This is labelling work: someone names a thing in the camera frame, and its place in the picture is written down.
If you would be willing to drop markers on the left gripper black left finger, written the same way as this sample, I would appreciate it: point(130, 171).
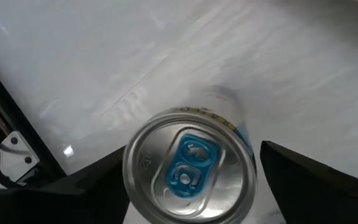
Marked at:
point(57, 205)

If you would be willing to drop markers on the silver corner bracket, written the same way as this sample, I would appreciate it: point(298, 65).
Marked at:
point(19, 155)

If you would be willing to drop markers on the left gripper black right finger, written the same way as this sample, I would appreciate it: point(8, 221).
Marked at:
point(328, 199)

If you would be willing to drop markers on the blue silver Red Bull can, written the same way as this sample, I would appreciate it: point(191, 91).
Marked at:
point(188, 168)

